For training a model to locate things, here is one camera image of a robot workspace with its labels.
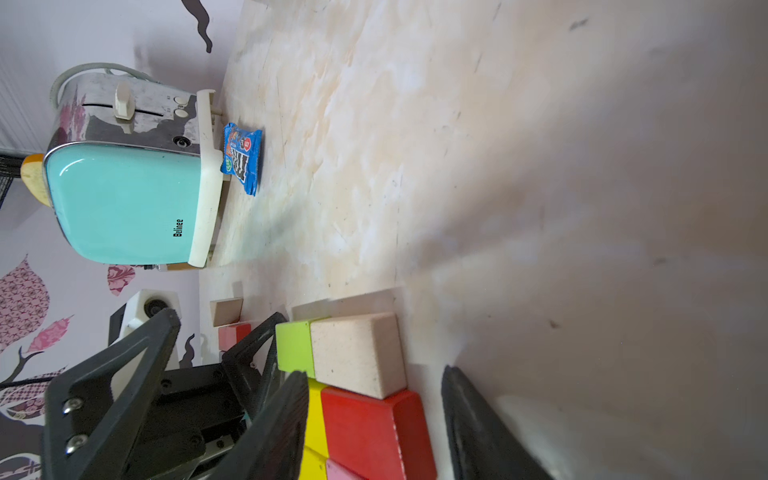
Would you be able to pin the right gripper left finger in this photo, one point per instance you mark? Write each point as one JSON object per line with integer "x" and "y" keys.
{"x": 272, "y": 447}

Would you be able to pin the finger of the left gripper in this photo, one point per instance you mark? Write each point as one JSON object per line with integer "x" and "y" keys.
{"x": 95, "y": 410}
{"x": 253, "y": 387}

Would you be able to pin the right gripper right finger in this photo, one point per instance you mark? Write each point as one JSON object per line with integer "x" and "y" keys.
{"x": 480, "y": 444}

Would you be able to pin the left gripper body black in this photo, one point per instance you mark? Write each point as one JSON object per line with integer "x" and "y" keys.
{"x": 194, "y": 421}

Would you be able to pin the yellow block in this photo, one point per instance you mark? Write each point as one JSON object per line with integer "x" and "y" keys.
{"x": 313, "y": 466}
{"x": 315, "y": 435}

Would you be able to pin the lime green block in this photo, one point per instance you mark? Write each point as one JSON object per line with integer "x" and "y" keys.
{"x": 295, "y": 347}

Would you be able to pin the light pink block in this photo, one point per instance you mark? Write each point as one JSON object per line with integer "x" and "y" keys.
{"x": 336, "y": 471}

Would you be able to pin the red block group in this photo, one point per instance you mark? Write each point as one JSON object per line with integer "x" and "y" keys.
{"x": 378, "y": 438}

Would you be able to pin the beige square wooden block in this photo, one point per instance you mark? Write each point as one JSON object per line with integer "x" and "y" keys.
{"x": 362, "y": 354}

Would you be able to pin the dark red rectangular block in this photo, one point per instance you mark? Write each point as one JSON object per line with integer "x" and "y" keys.
{"x": 229, "y": 335}

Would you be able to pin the beige triangular wooden block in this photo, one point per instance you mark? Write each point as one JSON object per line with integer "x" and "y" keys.
{"x": 226, "y": 311}

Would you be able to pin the blue candy packet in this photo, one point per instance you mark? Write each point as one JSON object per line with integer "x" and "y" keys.
{"x": 242, "y": 156}

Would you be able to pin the mint green toy toaster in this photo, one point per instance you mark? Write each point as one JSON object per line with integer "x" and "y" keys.
{"x": 132, "y": 170}

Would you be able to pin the yellow toast slice front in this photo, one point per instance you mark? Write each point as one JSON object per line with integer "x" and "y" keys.
{"x": 32, "y": 175}

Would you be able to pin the black wire wall basket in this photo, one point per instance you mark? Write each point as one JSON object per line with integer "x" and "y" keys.
{"x": 10, "y": 169}

